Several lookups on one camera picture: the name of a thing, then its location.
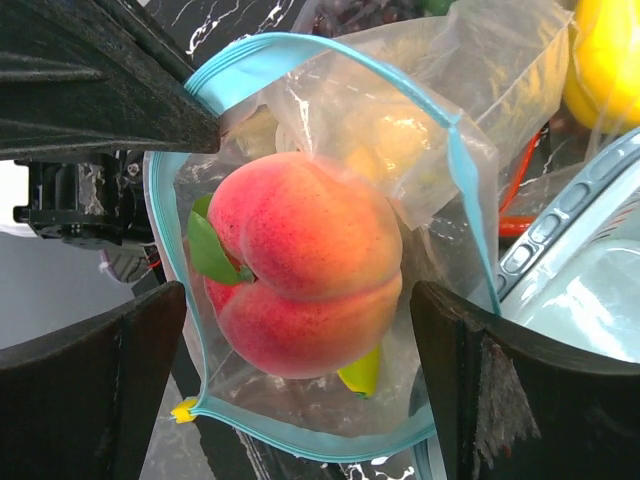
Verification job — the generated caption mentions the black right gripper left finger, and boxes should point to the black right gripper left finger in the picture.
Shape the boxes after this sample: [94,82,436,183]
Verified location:
[1,281,186,479]

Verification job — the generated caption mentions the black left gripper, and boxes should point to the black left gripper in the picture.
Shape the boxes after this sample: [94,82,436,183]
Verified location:
[1,1,220,249]

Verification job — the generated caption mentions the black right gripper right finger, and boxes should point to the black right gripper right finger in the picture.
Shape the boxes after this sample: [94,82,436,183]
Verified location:
[412,282,639,479]

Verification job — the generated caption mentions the orange peach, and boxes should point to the orange peach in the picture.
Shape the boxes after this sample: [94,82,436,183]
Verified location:
[205,152,402,379]

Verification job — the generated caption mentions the clear zip bag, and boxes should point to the clear zip bag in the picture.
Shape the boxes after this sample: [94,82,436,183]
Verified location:
[145,33,499,462]
[293,1,631,238]

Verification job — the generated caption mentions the yellow pear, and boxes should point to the yellow pear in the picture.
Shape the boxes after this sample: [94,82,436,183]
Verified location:
[275,105,451,211]

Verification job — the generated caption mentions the yellow bananas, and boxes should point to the yellow bananas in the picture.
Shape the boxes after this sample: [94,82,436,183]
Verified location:
[563,0,639,134]

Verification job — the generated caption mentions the teal plastic basket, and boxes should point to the teal plastic basket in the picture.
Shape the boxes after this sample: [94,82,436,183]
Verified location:
[498,130,639,363]

